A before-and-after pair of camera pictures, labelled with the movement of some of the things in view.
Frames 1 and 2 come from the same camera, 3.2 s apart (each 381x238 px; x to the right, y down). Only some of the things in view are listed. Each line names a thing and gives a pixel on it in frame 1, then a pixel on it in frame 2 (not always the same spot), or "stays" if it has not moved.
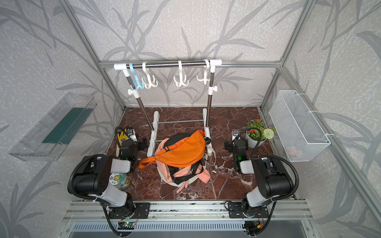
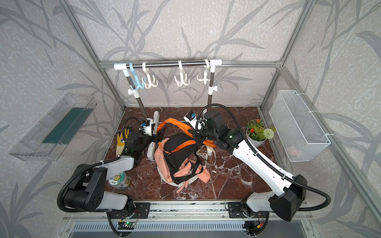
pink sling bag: (164, 170) stays
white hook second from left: (150, 82) stays
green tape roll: (121, 181) stays
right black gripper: (228, 145) -> (197, 139)
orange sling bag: (187, 152) -> (173, 120)
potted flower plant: (253, 136) stays
